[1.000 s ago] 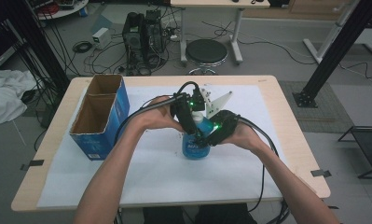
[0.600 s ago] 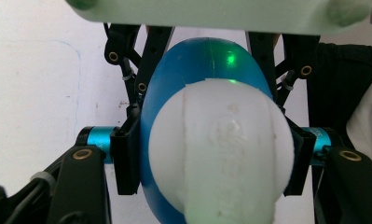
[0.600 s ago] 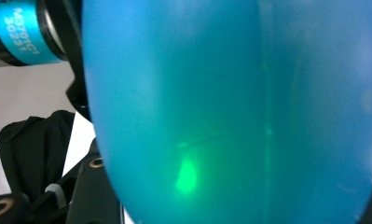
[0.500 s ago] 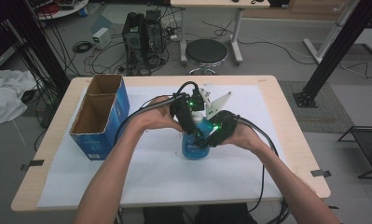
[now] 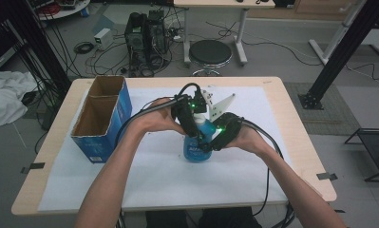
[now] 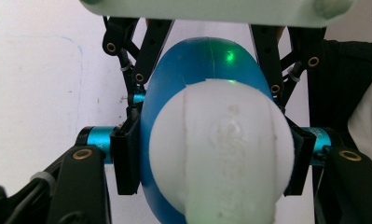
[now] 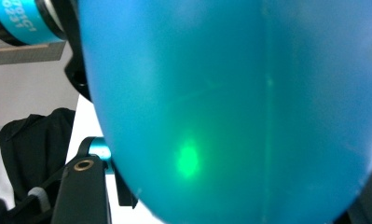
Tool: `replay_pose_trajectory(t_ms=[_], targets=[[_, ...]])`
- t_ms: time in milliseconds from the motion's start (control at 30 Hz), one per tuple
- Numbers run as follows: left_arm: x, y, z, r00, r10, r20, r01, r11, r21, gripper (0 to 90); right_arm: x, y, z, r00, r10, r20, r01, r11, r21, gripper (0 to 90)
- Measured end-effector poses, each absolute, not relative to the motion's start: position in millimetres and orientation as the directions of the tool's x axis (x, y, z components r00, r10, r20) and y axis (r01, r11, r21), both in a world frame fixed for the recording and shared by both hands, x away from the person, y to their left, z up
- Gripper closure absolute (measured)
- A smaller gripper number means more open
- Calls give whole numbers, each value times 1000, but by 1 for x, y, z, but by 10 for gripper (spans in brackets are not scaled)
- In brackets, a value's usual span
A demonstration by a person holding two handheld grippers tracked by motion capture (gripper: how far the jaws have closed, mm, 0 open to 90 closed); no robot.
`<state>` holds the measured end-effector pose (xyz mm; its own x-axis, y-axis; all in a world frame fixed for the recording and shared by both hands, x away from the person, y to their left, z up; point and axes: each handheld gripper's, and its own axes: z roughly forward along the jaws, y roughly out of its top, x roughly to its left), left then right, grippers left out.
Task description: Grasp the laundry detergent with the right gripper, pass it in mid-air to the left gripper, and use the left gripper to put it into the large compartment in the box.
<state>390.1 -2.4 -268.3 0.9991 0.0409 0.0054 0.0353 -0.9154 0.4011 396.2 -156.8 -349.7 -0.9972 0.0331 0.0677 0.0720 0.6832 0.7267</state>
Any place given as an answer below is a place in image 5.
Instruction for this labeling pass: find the small white box device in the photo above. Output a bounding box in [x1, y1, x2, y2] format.
[93, 28, 114, 51]

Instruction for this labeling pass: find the person's right hand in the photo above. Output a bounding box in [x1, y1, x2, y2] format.
[224, 125, 274, 158]

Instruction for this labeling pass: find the coiled black cable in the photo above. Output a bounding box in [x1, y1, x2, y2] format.
[73, 41, 96, 55]

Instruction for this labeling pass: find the white cloth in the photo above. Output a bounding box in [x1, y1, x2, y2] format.
[0, 68, 39, 127]

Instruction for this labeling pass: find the open computer case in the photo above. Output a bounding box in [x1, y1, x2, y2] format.
[147, 9, 170, 72]

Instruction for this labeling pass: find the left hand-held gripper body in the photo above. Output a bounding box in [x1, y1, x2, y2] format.
[171, 89, 214, 127]

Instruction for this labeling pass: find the wooden table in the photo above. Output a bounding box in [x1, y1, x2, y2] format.
[10, 76, 337, 217]

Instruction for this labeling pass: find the right gripper black cable bundle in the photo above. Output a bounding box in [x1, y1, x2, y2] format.
[240, 118, 296, 228]

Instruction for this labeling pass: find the white paper sheet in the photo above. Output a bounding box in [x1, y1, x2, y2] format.
[37, 85, 293, 213]

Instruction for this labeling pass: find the white-legged wooden desk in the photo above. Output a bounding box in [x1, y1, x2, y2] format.
[173, 0, 276, 67]

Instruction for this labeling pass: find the grey shelf rack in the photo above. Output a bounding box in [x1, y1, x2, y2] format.
[0, 18, 25, 71]

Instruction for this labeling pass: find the white round table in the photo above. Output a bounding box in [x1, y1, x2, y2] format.
[34, 0, 91, 22]

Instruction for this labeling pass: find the dark floor mat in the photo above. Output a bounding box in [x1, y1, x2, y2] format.
[283, 82, 362, 136]

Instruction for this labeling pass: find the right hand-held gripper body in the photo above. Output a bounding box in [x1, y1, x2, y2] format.
[209, 93, 243, 143]

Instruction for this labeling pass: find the black floor cable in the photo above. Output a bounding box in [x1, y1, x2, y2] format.
[205, 20, 324, 67]

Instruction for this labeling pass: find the blue cardboard box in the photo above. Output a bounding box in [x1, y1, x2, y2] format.
[70, 75, 133, 164]

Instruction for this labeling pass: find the blue bottle with white cap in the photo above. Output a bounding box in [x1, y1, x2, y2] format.
[182, 113, 219, 164]

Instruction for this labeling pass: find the black metal post with base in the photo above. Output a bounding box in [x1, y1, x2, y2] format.
[298, 0, 379, 111]

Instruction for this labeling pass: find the white metal stand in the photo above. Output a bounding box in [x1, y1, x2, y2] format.
[309, 0, 369, 65]

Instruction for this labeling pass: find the black round stool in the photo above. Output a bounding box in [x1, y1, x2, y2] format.
[188, 39, 234, 77]

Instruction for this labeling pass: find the black wire rack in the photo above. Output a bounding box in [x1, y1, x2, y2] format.
[344, 127, 379, 183]

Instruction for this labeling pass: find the person's left hand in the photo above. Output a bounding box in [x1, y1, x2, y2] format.
[126, 97, 186, 137]

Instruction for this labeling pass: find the black tape strip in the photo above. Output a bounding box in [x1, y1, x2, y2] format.
[315, 172, 338, 181]
[20, 161, 47, 175]

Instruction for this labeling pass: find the black computer tower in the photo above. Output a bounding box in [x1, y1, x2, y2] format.
[123, 11, 151, 77]

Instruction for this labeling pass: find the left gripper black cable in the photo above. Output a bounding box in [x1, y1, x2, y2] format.
[115, 83, 201, 228]

